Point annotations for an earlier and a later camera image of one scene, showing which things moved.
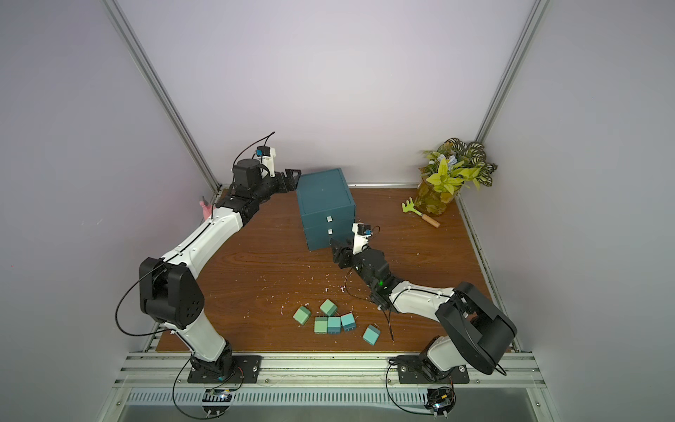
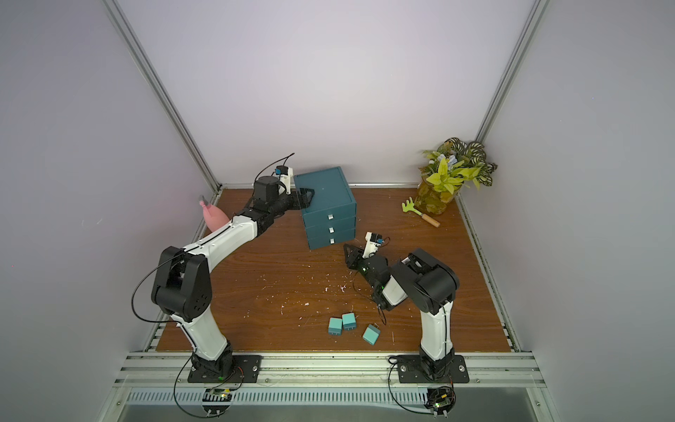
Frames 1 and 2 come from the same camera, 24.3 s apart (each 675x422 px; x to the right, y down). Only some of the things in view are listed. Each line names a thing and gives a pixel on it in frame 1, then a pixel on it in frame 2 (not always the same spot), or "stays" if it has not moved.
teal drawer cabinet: x=327 y=207 stays
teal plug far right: x=371 y=334 stays
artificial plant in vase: x=444 y=171 stays
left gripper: x=290 y=185 → x=304 y=202
